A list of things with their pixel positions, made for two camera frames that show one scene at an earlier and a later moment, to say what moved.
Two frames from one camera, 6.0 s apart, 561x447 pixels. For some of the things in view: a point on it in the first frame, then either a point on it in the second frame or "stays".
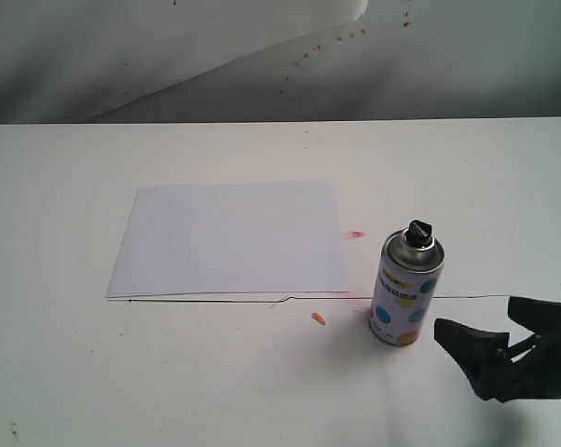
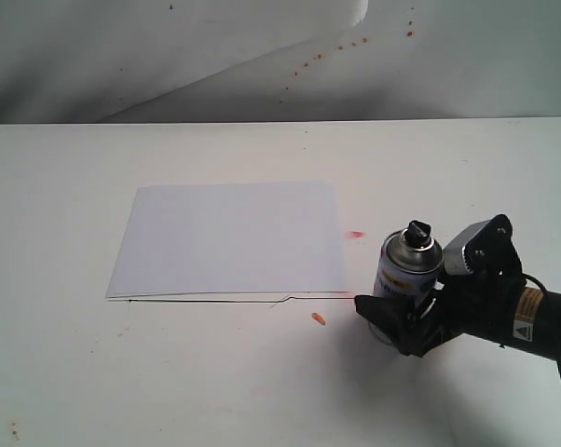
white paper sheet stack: x=234 y=238 stays
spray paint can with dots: x=408 y=280 stays
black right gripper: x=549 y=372 to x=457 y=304
